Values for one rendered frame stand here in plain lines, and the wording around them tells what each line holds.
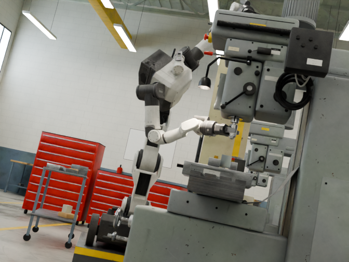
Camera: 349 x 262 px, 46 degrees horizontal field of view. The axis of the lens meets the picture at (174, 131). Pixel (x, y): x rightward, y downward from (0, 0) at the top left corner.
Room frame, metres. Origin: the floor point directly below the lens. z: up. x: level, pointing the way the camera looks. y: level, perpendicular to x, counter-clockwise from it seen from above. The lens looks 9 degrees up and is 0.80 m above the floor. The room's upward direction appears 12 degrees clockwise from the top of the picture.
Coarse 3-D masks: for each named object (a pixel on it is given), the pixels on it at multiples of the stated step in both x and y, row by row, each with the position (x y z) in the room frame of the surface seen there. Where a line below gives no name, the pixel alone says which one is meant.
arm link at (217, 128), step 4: (208, 124) 2.33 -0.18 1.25; (212, 124) 2.32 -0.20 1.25; (216, 124) 2.31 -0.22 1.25; (220, 124) 2.30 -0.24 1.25; (224, 124) 2.27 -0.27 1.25; (208, 128) 2.33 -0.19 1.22; (212, 128) 2.33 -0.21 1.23; (216, 128) 2.30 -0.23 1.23; (220, 128) 2.27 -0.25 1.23; (224, 128) 2.29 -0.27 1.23; (208, 132) 2.34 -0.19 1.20; (212, 132) 2.34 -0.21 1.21; (216, 132) 2.31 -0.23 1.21; (220, 132) 2.28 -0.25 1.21; (224, 132) 2.28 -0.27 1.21
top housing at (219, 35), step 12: (216, 12) 2.21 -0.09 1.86; (228, 12) 2.19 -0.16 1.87; (240, 12) 2.18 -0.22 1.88; (216, 24) 2.20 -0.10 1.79; (264, 24) 2.16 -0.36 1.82; (276, 24) 2.15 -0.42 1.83; (288, 24) 2.13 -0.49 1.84; (216, 36) 2.23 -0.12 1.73; (228, 36) 2.20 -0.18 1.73; (240, 36) 2.18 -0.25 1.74; (252, 36) 2.17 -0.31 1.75; (264, 36) 2.15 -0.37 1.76; (276, 36) 2.14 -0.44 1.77; (288, 36) 2.13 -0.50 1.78; (216, 48) 2.41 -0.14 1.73
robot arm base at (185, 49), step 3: (183, 48) 2.68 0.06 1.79; (186, 48) 2.65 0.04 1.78; (189, 48) 2.65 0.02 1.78; (183, 51) 2.65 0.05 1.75; (186, 51) 2.64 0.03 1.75; (183, 54) 2.64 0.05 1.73; (186, 63) 2.68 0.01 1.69; (198, 63) 2.72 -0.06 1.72; (195, 66) 2.71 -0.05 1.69; (198, 66) 2.72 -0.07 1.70; (192, 69) 2.72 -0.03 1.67; (195, 69) 2.73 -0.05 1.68
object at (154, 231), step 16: (144, 208) 2.21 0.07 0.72; (160, 208) 2.39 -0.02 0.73; (144, 224) 2.20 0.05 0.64; (160, 224) 2.19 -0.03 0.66; (176, 224) 2.17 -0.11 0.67; (192, 224) 2.16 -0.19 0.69; (208, 224) 2.14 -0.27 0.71; (224, 224) 2.14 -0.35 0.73; (128, 240) 2.22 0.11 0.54; (144, 240) 2.20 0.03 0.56; (160, 240) 2.18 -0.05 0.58; (176, 240) 2.17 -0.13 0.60; (192, 240) 2.15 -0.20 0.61; (208, 240) 2.14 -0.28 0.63; (224, 240) 2.13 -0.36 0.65; (240, 240) 2.11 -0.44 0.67; (256, 240) 2.10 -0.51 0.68; (272, 240) 2.09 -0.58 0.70; (128, 256) 2.21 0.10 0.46; (144, 256) 2.19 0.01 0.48; (160, 256) 2.18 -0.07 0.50; (176, 256) 2.17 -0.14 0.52; (192, 256) 2.15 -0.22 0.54; (208, 256) 2.14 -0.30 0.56; (224, 256) 2.12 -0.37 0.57; (240, 256) 2.11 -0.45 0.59; (256, 256) 2.10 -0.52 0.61; (272, 256) 2.08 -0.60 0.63
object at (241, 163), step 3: (234, 156) 2.55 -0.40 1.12; (237, 159) 2.53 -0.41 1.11; (240, 159) 2.56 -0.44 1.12; (237, 162) 2.53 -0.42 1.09; (240, 162) 2.53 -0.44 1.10; (243, 162) 2.53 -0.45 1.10; (237, 165) 2.53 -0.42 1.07; (240, 165) 2.53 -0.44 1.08; (243, 165) 2.53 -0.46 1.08; (237, 168) 2.53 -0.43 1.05; (240, 168) 2.53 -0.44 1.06; (243, 168) 2.53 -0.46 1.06; (240, 171) 2.53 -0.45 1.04; (243, 171) 2.53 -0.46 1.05
